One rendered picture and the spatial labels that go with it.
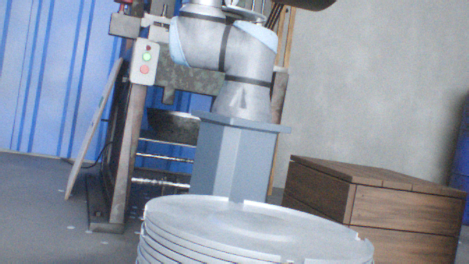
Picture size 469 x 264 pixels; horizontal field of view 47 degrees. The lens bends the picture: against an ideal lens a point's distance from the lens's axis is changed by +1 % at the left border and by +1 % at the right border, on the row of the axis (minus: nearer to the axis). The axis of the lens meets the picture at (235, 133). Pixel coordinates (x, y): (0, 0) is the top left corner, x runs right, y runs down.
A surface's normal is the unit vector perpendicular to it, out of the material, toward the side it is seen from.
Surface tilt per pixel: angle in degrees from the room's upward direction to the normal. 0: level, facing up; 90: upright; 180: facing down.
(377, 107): 90
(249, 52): 90
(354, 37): 90
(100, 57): 90
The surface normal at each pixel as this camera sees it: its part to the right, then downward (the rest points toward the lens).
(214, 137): -0.80, -0.11
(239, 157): 0.57, 0.14
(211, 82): 0.28, 0.10
